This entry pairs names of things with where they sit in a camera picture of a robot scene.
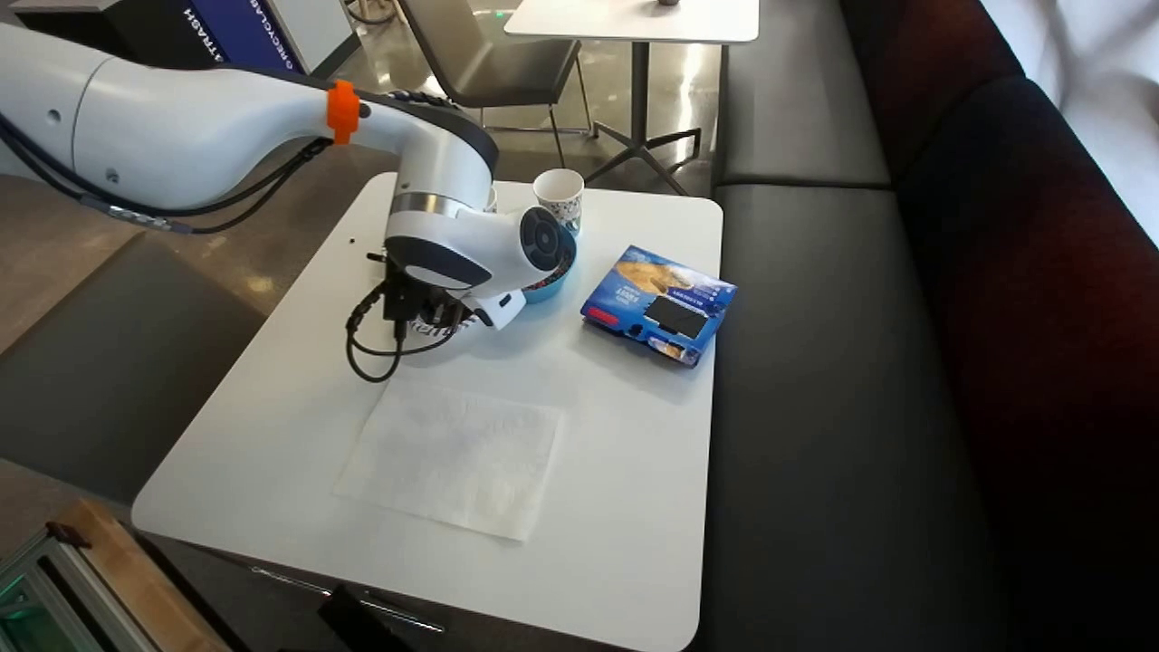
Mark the blue cardboard box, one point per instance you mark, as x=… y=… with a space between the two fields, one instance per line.
x=657 y=304

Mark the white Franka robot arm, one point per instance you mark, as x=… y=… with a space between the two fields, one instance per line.
x=184 y=130

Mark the white paper napkin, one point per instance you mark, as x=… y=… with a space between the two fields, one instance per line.
x=453 y=465

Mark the blue bowl with candy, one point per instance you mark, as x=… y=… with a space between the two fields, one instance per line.
x=554 y=286

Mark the white side table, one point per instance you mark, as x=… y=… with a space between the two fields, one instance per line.
x=640 y=20

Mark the patterned white paper cup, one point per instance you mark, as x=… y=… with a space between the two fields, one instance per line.
x=560 y=192

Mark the black robot stand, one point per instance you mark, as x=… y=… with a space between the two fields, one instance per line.
x=359 y=622

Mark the grey chair with metal legs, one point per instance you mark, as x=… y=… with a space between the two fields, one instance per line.
x=492 y=49

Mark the grey upholstered ottoman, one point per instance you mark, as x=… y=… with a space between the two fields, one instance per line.
x=120 y=365

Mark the black bench seat cushion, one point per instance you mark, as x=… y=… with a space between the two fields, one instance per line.
x=801 y=94
x=834 y=437

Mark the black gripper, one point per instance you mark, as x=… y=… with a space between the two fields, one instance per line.
x=422 y=308

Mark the black and blue cabinet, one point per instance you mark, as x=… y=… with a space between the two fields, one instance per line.
x=240 y=30

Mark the wooden board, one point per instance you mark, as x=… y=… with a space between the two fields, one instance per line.
x=138 y=575

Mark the dark bench sofa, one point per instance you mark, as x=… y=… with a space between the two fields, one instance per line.
x=1038 y=314

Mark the metal framed tray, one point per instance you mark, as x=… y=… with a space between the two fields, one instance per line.
x=48 y=602

